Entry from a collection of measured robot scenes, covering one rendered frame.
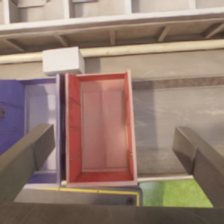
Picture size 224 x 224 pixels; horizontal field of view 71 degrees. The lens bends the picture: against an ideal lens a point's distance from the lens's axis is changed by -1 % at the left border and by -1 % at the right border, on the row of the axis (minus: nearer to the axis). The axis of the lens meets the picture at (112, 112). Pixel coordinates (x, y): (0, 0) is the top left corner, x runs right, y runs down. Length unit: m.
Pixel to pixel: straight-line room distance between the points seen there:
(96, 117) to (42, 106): 0.22
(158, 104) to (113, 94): 0.17
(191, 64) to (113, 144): 0.42
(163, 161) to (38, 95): 0.53
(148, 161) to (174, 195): 0.90
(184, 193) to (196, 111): 0.95
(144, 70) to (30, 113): 0.47
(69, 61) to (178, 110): 0.42
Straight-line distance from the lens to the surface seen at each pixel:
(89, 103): 0.61
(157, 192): 1.45
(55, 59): 0.59
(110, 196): 1.06
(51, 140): 0.17
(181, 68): 0.68
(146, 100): 0.61
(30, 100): 0.69
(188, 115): 0.64
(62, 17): 0.54
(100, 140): 0.59
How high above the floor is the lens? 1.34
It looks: 82 degrees down
